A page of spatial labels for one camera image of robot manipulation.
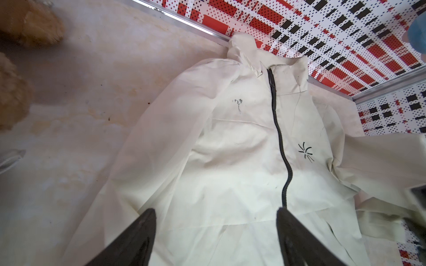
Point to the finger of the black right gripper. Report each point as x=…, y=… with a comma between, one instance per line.
x=417, y=221

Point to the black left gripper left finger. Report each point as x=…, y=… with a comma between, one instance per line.
x=133, y=247

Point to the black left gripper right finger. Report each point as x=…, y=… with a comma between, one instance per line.
x=299, y=247

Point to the cream white zip jacket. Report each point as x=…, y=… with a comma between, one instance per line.
x=229, y=142

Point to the hanging doll blue pants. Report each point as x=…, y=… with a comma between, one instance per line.
x=417, y=36

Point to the brown teddy bear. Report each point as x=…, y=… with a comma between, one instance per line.
x=31, y=24

